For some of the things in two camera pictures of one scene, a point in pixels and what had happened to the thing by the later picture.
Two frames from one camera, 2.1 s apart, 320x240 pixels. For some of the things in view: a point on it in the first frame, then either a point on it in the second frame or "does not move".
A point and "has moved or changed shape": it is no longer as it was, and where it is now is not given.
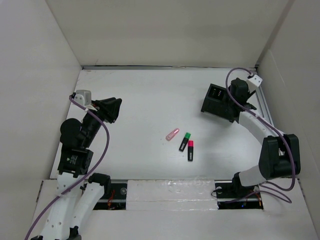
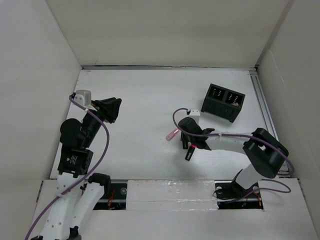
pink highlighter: x=172 y=133 does not move
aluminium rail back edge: x=188 y=67 does not move
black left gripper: x=108 y=108 does not move
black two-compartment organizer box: x=218 y=102 does not move
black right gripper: x=250 y=93 -> x=184 y=137
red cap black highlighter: x=190 y=150 has moved or changed shape
